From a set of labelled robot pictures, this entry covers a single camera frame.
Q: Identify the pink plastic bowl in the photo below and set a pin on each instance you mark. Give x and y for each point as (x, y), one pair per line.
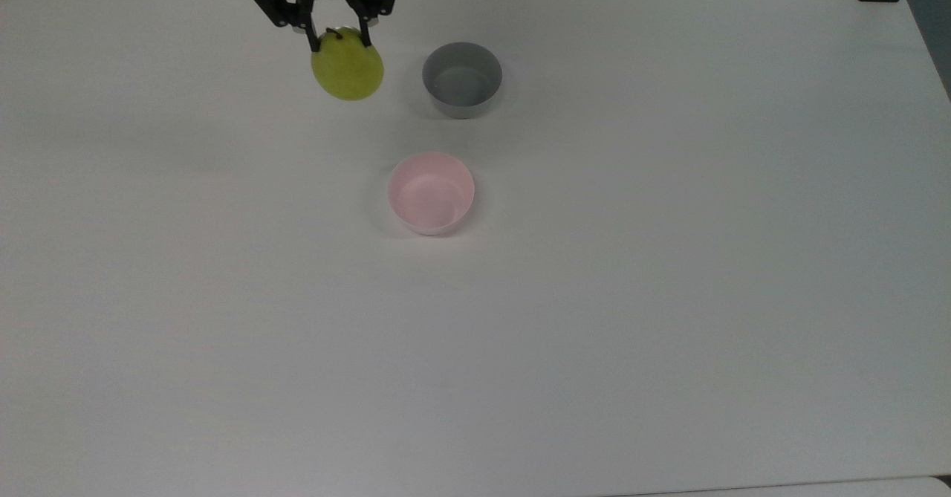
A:
(431, 194)

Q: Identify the grey plastic bowl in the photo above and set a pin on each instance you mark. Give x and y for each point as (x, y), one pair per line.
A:
(462, 81)

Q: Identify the yellow-green pear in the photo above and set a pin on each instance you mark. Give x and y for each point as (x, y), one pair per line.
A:
(348, 70)

